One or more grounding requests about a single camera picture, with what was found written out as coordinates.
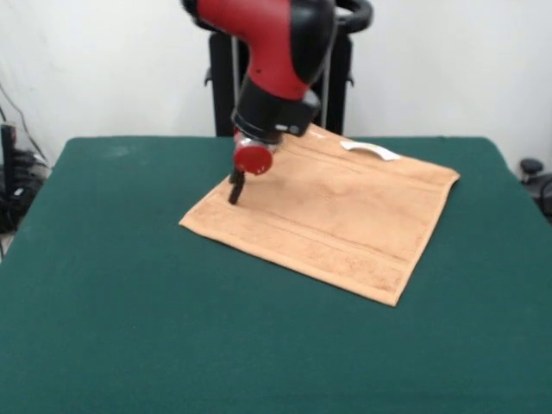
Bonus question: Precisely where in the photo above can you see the thin grey wall cable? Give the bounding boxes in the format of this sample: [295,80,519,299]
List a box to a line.
[0,81,48,163]

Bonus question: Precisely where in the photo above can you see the black cable bundle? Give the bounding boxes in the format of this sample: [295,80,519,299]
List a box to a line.
[0,148,52,234]

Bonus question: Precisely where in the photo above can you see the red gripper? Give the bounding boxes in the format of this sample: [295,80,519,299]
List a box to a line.
[227,127,276,205]

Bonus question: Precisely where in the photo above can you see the dark green table cloth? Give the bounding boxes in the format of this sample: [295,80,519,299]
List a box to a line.
[0,136,552,414]

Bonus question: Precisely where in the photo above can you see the black box with red mark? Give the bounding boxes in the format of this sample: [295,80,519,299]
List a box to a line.
[0,123,18,204]

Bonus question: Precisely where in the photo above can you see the tan terry towel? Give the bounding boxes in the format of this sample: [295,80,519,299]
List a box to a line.
[179,123,461,308]

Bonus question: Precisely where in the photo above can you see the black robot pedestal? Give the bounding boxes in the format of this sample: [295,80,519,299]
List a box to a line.
[202,0,374,138]

